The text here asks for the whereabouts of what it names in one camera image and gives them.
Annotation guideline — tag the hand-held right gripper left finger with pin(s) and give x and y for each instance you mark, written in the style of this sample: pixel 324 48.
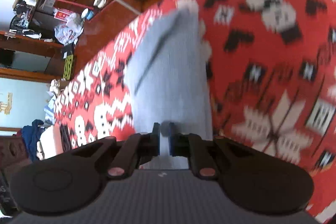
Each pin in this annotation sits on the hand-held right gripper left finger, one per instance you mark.
pixel 157 140

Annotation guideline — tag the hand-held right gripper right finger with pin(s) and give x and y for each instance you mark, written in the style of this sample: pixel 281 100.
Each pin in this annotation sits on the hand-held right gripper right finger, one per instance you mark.
pixel 172 141

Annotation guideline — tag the grey t-shirt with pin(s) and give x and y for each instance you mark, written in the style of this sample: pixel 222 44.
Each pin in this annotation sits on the grey t-shirt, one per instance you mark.
pixel 173 77

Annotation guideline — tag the blue clothes pile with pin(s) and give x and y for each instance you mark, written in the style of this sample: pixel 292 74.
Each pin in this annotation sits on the blue clothes pile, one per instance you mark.
pixel 31 140

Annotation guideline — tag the folded white cloth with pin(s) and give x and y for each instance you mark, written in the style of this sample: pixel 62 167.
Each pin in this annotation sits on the folded white cloth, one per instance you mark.
pixel 51 142

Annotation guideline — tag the folded dark cloth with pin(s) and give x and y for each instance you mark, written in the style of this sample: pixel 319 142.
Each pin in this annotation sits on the folded dark cloth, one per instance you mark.
pixel 65 137

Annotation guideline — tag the glass panel wooden door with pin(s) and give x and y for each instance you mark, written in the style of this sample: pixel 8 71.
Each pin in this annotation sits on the glass panel wooden door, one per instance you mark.
pixel 21 100

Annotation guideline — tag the cardboard box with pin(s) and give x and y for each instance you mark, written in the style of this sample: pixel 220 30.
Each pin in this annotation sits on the cardboard box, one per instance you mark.
pixel 55 103

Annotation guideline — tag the red patterned blanket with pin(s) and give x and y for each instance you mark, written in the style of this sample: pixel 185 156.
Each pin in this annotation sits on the red patterned blanket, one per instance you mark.
pixel 262 69

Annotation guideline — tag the white plastic bag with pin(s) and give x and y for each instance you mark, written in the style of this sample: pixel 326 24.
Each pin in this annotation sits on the white plastic bag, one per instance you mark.
pixel 67 29

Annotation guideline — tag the blue bowl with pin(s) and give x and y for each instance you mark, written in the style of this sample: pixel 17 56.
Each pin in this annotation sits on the blue bowl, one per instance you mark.
pixel 87 14

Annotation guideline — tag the white bowl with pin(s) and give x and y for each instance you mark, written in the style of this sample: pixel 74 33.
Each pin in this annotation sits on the white bowl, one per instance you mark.
pixel 99 1

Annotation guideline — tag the red box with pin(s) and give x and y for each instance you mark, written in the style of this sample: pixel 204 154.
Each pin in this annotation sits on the red box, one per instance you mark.
pixel 63 15

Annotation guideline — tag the red broom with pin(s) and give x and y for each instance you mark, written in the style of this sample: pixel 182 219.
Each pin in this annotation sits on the red broom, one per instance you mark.
pixel 71 1

